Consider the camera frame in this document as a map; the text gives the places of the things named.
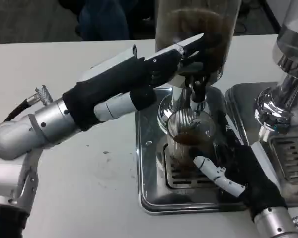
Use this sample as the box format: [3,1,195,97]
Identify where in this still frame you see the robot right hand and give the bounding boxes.
[188,125,289,221]

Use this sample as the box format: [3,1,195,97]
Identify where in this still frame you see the black dispenser tap lever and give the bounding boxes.
[188,76,209,102]

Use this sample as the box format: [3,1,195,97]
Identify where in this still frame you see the slotted steel tray grid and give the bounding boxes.
[269,136,298,185]
[163,143,222,189]

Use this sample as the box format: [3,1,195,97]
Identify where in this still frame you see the person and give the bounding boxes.
[78,0,130,42]

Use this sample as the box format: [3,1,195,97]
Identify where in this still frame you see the drink dispenser with clear tank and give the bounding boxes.
[254,0,298,139]

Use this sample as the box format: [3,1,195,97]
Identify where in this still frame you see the drink dispenser with brown liquid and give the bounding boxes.
[155,0,241,134]

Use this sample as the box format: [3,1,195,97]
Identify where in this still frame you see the steel drip tray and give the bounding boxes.
[224,83,298,208]
[134,85,254,214]

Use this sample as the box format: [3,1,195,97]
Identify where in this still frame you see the clear ribbed glass cup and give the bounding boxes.
[166,108,217,172]

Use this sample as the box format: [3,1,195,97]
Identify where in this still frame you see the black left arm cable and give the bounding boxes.
[3,85,53,122]

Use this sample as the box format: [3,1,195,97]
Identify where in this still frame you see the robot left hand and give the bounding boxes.
[62,32,224,132]

